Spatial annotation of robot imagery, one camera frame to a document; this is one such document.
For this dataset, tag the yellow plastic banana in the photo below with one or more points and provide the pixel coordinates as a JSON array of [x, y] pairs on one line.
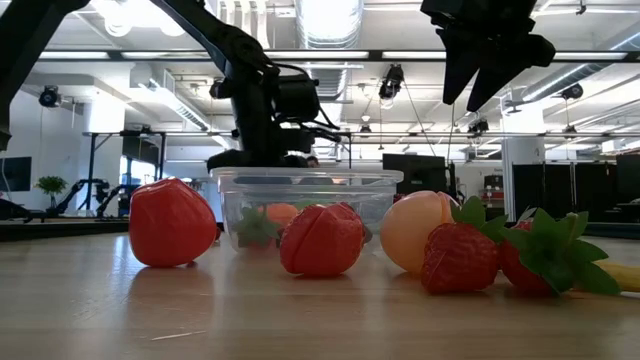
[[625, 276]]

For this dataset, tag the black partition screens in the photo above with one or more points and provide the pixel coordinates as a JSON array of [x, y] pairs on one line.
[[560, 190]]

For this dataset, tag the person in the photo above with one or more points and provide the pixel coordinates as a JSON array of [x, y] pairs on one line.
[[312, 161]]

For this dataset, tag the black overhead crossbar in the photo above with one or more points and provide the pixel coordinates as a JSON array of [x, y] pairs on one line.
[[375, 55]]

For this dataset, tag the background potted plant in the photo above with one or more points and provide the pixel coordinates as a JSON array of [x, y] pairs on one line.
[[50, 185]]

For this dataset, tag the orange plastic tangerine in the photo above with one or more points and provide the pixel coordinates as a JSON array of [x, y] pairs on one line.
[[280, 212]]

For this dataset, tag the clear plastic tupperware container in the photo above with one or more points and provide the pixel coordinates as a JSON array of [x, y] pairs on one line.
[[372, 200]]

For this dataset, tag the red plastic strawberry green leaves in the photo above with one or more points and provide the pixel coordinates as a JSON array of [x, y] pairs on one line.
[[255, 227], [555, 250], [457, 260]]

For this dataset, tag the black background rig frame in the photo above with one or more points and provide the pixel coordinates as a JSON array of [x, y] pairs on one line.
[[125, 134]]

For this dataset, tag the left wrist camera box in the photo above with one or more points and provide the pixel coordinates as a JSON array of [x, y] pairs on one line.
[[300, 97]]

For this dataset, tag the red grooved plastic fruit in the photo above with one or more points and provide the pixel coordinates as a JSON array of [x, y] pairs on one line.
[[320, 240]]

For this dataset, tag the black wall screen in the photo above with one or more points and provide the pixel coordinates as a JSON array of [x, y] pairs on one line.
[[15, 175]]

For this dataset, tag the red round plastic fruit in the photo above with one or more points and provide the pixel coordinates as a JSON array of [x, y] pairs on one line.
[[170, 225]]

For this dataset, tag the silver ventilation duct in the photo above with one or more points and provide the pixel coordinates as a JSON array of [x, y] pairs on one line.
[[327, 25]]

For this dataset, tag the black computer monitor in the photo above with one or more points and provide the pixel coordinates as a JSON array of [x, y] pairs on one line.
[[415, 172]]

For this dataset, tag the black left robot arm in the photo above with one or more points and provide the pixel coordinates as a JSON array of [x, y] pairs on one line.
[[220, 40]]

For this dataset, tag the black hanging spotlight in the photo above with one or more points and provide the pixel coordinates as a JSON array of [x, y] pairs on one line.
[[571, 91], [218, 90], [48, 96], [391, 82], [479, 125]]

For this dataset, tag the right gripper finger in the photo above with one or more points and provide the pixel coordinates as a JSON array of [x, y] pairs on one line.
[[457, 65], [492, 80]]

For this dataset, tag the black aluminium table frame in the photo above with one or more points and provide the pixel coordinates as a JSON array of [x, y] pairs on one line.
[[60, 230]]

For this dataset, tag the plastic peach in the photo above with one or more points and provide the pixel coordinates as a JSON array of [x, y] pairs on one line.
[[407, 230]]

